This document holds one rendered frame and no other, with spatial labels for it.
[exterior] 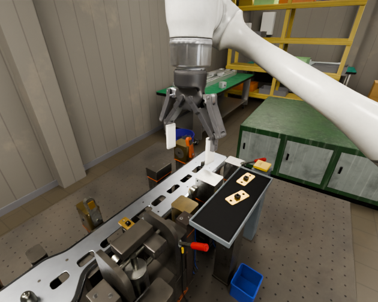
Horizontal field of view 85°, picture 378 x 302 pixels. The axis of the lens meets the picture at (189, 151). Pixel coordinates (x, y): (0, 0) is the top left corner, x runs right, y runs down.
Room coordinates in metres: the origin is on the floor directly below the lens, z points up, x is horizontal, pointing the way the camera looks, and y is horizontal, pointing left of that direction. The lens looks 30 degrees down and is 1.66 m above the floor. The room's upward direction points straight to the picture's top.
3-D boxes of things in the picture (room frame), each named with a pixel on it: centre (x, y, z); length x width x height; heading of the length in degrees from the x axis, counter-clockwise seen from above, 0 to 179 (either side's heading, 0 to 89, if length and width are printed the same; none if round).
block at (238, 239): (0.54, -0.17, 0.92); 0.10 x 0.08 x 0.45; 143
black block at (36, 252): (0.46, 0.55, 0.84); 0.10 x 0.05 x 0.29; 53
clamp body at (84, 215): (0.63, 0.43, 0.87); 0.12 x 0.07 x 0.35; 53
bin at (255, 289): (0.46, -0.24, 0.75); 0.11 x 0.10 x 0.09; 143
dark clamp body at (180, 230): (0.46, 0.05, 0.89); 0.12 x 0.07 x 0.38; 53
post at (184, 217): (0.51, 0.01, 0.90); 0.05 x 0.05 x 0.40; 53
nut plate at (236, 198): (0.54, -0.17, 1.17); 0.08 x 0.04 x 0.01; 123
